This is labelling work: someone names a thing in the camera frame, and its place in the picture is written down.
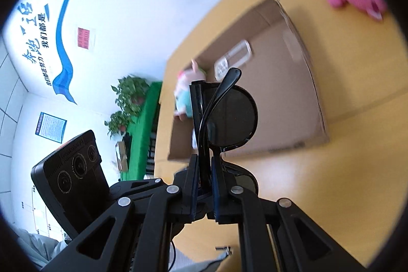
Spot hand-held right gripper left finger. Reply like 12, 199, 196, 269
40, 154, 200, 272

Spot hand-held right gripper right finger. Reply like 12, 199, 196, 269
210, 157, 368, 272

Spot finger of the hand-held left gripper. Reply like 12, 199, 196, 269
108, 178, 165, 201

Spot black sunglasses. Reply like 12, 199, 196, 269
189, 67, 259, 196

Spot pink pig plush toy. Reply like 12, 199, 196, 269
173, 59, 208, 121

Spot person's left forearm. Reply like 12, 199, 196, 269
14, 226, 69, 270

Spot wooden desktop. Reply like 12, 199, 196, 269
153, 0, 403, 272

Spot blue framed notice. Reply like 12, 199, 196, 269
33, 112, 68, 144

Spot potted green plant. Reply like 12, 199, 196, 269
111, 76, 151, 115
105, 111, 136, 139

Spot grey zip jacket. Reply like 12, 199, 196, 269
172, 250, 231, 272

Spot clear plastic case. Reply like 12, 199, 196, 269
214, 39, 252, 81

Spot red wall sign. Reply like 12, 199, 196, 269
76, 27, 96, 50

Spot blue wave wall decal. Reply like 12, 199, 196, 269
52, 0, 92, 106

